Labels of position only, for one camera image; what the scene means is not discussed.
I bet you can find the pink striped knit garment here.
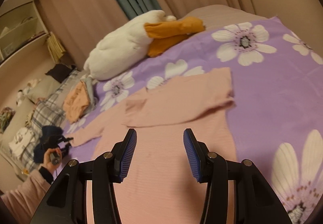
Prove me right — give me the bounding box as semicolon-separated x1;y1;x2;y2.
72;68;237;223

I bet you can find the pink sleeved left forearm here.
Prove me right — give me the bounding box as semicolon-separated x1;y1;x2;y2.
1;166;54;223

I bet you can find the person's left hand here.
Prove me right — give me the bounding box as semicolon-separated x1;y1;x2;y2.
43;148;62;174

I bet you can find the plaid blanket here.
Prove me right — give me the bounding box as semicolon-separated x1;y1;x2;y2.
21;69;82;173

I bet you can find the orange folded small garment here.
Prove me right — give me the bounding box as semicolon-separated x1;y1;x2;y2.
62;81;90;124

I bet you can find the dark cloth on sofa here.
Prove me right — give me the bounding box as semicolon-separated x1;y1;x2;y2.
45;63;76;84

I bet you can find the grey folded garment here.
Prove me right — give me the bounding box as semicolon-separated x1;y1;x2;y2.
82;76;98;115

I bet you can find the stack of books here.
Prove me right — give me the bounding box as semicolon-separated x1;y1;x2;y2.
46;32;66;63

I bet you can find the purple floral bed sheet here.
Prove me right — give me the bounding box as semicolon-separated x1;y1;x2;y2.
65;18;322;223

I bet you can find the white goose plush toy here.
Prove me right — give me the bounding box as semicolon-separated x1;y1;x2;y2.
83;10;205;81

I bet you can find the white wall shelf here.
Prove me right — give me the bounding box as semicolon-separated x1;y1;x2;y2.
1;0;48;63

